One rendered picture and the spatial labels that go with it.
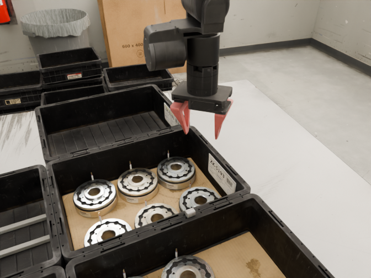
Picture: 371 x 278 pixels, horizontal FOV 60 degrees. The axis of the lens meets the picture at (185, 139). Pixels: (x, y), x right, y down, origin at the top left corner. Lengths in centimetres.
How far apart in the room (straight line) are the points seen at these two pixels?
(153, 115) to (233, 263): 63
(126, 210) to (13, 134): 76
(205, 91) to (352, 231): 63
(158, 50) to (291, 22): 395
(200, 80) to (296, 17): 391
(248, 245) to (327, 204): 40
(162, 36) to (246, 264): 48
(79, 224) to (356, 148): 222
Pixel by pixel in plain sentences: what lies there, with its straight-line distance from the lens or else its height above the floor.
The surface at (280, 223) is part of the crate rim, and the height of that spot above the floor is 93.
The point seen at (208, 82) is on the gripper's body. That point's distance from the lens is 57.
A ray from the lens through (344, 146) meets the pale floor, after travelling 267.
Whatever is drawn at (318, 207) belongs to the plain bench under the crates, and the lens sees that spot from 106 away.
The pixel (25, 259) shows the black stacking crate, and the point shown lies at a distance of 79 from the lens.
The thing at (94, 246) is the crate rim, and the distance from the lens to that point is 63.
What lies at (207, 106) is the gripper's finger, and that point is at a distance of 58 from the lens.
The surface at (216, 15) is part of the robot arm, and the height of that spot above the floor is 130.
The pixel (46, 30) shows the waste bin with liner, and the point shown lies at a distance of 295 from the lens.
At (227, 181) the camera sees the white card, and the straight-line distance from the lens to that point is 78.
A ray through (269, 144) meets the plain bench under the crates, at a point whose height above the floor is 70.
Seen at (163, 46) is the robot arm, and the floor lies 125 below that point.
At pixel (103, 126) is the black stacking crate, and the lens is 113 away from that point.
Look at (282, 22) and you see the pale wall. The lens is 434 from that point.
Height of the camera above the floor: 142
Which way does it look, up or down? 35 degrees down
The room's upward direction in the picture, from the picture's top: straight up
